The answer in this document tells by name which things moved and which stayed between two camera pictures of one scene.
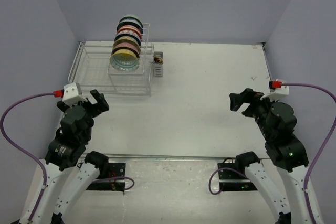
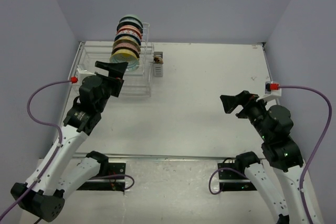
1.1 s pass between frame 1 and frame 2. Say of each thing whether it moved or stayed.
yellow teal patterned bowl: stayed
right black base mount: stayed
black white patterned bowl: stayed
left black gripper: moved
